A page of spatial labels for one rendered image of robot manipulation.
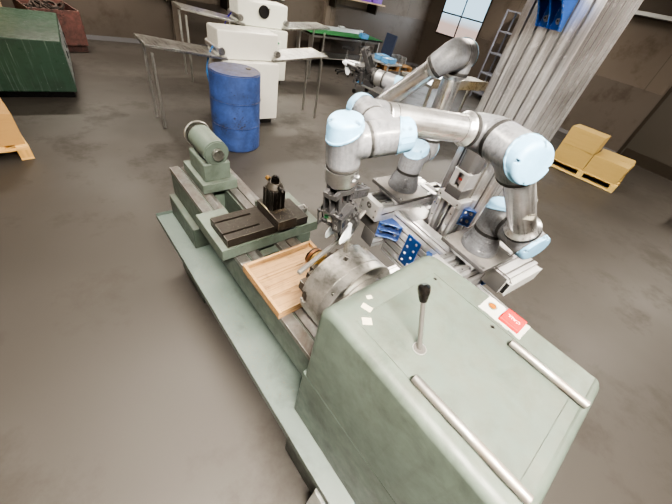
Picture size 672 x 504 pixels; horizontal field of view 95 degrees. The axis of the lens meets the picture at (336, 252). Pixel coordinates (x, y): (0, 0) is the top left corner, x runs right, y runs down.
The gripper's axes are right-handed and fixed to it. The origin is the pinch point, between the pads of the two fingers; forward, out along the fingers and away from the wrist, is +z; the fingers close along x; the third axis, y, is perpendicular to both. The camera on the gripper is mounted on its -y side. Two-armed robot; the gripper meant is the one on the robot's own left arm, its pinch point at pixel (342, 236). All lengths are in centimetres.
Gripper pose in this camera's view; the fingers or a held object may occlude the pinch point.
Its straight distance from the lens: 87.9
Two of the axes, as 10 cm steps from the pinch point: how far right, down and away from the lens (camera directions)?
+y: -5.3, 6.2, -5.7
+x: 8.5, 4.2, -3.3
